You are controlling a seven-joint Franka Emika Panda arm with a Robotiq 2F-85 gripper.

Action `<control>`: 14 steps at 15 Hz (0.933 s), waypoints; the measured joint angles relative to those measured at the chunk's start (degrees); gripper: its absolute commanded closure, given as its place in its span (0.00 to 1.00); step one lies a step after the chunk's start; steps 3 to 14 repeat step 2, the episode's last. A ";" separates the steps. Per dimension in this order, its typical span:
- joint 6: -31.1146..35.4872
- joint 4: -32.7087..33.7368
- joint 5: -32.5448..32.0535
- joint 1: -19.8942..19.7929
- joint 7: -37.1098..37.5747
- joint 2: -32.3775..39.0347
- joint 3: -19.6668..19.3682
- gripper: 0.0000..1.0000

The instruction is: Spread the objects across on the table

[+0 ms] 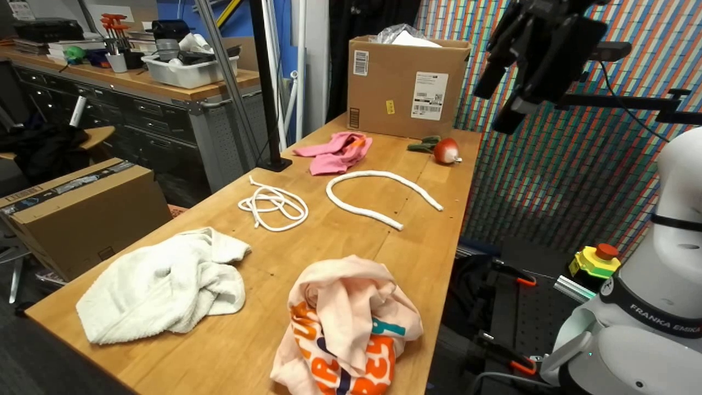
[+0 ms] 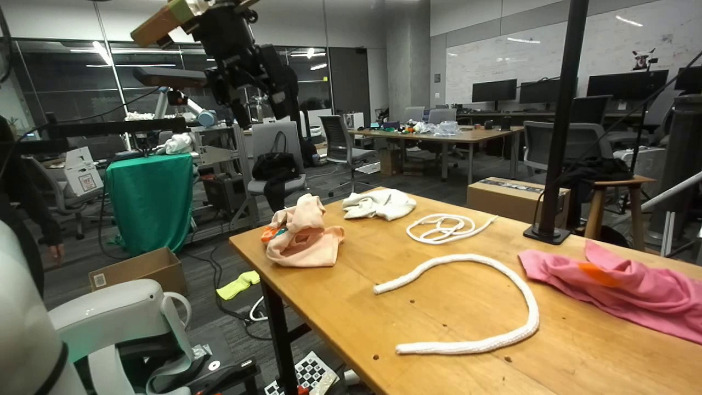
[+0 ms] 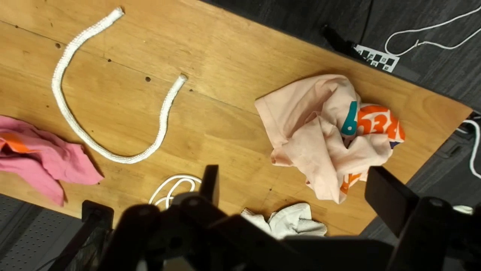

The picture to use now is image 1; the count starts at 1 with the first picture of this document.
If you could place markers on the cardboard box with white labels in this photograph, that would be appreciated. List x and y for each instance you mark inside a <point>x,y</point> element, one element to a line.
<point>395,88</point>

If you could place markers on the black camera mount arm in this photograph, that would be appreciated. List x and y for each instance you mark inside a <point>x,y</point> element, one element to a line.
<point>616,101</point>

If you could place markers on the white towel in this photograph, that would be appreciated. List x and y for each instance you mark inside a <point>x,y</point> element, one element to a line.
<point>162,286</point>

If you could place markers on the orange black clamp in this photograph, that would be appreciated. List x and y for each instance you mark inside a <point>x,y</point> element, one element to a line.
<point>526,279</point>
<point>523,368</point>

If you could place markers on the yellow red emergency stop button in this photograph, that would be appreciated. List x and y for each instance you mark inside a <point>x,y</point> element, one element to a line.
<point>594,262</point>

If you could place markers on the white cup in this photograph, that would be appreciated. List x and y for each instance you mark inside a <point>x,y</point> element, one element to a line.
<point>118,62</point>

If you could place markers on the cardboard box with black tape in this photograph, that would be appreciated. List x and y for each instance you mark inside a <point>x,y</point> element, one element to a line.
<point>80,220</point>

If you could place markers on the white plastic bin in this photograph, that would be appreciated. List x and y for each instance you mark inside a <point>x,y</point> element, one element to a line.
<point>188,74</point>

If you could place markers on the black pole stand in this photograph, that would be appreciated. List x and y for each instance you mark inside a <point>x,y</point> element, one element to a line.
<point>267,88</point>

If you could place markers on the grey metal pole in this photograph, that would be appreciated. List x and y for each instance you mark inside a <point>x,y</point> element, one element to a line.
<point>226,80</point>

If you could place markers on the black bulky item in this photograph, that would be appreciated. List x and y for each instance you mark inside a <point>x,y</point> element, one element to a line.
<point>173,32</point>

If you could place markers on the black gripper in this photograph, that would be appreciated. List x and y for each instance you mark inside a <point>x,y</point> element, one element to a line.
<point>561,47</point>

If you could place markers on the green small item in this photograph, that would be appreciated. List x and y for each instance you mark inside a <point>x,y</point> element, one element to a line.
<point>75,54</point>

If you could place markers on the black stereo camera bar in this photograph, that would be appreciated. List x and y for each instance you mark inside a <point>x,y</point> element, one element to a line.
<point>616,51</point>

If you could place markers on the clear plastic bag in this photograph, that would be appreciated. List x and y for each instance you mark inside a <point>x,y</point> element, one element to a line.
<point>407,36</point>

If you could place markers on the white frame pole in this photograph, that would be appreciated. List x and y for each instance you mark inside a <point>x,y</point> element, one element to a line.
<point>299,74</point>

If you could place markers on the pink cloth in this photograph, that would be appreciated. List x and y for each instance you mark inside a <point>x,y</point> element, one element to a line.
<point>337,155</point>

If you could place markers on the black flat device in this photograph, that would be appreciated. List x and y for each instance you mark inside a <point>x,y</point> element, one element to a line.
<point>48,32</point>

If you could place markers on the orange tool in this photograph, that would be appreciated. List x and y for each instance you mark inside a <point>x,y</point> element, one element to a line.
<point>116,25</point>

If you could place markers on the aluminium profile piece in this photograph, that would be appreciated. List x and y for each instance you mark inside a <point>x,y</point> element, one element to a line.
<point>573,288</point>

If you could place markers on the red toy vegetable green leaves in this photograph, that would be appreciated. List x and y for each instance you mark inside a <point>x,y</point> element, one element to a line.
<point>446,153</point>

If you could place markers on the black bag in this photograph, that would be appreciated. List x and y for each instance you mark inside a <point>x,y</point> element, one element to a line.
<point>48,155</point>

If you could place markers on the wooden stool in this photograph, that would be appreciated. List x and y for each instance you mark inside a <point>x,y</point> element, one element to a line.
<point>100,137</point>

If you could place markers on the wooden top workbench with drawers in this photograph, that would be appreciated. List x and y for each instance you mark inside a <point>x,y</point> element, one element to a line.
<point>133,121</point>

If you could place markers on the peach printed cloth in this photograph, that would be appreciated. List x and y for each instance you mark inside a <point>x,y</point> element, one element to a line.
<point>344,315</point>

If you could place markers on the white crumpled cloth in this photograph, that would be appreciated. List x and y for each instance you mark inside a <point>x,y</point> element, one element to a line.
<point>193,44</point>

